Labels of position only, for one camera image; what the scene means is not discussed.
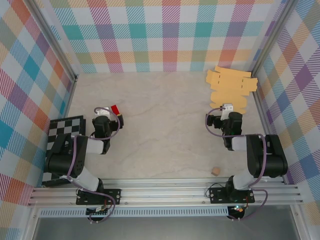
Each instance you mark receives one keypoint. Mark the yellow paper box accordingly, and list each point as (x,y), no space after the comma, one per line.
(225,82)

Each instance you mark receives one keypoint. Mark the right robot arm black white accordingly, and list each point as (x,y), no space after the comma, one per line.
(275,160)

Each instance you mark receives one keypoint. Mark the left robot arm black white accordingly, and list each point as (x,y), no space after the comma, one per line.
(62,157)

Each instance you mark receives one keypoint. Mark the red block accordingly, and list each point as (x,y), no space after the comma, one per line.
(115,109)

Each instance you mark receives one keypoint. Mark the black grey chessboard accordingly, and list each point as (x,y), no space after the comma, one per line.
(66,126)

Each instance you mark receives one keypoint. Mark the small wooden cube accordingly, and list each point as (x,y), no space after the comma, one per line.
(215,171)

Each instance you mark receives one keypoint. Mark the small circuit board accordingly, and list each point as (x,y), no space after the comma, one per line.
(98,210)
(238,209)

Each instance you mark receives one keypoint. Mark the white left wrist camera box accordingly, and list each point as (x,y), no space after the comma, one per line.
(103,111)

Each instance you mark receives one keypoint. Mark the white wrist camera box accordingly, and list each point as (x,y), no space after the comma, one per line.
(103,111)
(227,110)

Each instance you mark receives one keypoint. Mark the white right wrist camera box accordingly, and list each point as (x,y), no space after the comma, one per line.
(227,110)

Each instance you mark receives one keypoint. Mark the aluminium side rail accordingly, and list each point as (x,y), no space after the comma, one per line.
(71,97)
(262,110)

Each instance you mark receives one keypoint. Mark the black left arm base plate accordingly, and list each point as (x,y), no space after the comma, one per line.
(113,196)

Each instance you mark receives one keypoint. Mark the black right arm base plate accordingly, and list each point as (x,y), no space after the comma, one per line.
(217,196)

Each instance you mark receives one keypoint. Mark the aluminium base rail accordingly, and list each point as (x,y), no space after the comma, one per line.
(162,191)

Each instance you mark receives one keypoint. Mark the aluminium corner post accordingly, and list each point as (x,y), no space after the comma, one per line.
(53,41)
(272,37)

